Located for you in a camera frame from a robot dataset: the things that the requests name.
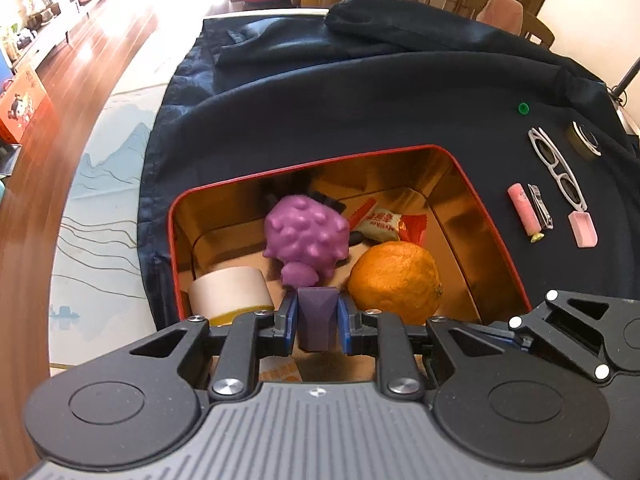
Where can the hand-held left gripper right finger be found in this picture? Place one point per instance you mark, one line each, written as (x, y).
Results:
(346, 317)

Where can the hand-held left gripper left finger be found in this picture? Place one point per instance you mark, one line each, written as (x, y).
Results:
(287, 317)

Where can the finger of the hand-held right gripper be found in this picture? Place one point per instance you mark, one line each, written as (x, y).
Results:
(558, 346)

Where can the small purple block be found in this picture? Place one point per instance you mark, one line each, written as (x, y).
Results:
(318, 317)

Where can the orange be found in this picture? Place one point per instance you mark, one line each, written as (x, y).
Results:
(395, 280)

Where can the white yellow-label pill bottle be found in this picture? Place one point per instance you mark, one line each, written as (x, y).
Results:
(230, 290)

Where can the purple spiky toy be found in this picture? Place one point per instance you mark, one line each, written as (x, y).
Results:
(307, 232)

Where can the red white candy packet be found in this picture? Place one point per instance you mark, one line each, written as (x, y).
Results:
(380, 225)

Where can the small pink box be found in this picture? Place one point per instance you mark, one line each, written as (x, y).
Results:
(583, 230)

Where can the silver nail clipper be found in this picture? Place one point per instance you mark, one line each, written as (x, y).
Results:
(542, 207)

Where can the pink lip balm tube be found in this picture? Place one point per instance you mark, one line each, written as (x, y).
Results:
(522, 210)

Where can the red tin box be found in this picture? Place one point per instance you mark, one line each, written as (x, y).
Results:
(450, 200)

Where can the white-framed glasses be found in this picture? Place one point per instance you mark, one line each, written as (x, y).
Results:
(557, 170)

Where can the green pushpin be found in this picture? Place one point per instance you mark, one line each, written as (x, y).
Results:
(522, 108)

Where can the landscape print table cover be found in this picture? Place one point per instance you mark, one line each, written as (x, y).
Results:
(110, 185)

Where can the dark blue cloth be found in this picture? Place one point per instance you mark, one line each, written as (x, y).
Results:
(350, 85)

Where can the wooden chair with towel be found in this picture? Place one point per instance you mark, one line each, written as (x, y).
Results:
(537, 27)

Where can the red gift box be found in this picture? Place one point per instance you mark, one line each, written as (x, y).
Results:
(22, 105)

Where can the pink towel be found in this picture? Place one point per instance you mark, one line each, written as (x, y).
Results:
(502, 10)

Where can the wooden television cabinet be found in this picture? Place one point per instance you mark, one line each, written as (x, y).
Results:
(50, 10)

